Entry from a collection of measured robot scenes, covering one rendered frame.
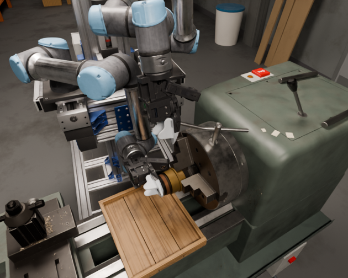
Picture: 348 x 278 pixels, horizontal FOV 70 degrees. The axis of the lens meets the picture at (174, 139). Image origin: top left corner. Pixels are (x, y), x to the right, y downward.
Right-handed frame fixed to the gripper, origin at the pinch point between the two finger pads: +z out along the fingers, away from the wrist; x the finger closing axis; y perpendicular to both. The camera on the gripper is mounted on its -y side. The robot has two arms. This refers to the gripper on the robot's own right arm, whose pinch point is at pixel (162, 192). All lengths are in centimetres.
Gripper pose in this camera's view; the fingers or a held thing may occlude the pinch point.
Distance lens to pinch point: 88.5
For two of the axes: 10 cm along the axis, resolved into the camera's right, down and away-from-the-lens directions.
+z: 4.8, 5.8, -6.6
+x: 0.0, -7.5, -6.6
